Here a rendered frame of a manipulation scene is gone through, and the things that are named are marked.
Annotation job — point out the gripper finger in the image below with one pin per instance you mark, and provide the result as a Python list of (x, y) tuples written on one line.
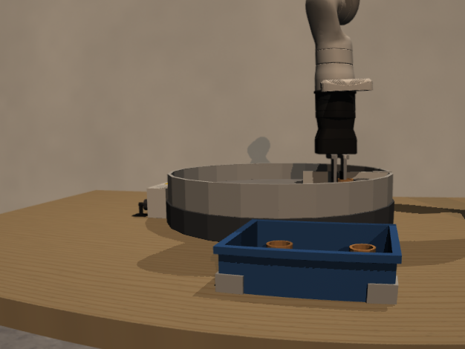
[(334, 172), (343, 172)]

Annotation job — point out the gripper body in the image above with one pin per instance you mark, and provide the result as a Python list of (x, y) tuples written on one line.
[(335, 109)]

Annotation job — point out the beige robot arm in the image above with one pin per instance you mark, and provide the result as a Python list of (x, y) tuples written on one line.
[(325, 18)]

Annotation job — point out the dark blue crate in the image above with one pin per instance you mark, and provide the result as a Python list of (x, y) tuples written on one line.
[(329, 272)]

